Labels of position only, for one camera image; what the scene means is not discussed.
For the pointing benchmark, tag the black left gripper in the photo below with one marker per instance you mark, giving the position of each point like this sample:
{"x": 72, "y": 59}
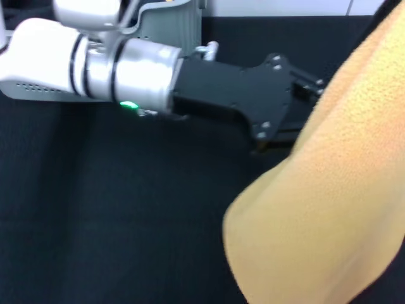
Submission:
{"x": 228, "y": 92}

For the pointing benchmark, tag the yellow towel with black trim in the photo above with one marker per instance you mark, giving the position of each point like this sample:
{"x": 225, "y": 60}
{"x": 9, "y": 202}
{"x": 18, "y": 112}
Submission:
{"x": 332, "y": 190}

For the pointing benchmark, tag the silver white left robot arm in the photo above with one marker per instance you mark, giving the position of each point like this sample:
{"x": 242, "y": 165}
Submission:
{"x": 41, "y": 57}

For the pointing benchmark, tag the grey perforated plastic storage box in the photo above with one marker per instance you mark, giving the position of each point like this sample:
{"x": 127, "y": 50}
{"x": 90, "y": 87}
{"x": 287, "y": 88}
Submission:
{"x": 171, "y": 25}

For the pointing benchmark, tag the black tablecloth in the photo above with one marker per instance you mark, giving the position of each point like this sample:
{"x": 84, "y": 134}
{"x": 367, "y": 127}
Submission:
{"x": 95, "y": 190}

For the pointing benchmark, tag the black cloth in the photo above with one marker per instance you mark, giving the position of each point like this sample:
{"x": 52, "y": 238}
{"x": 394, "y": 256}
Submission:
{"x": 28, "y": 9}

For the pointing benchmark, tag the left wrist camera housing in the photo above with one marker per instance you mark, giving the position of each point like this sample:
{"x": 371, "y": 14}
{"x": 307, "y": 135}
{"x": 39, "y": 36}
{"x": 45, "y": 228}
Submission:
{"x": 88, "y": 12}

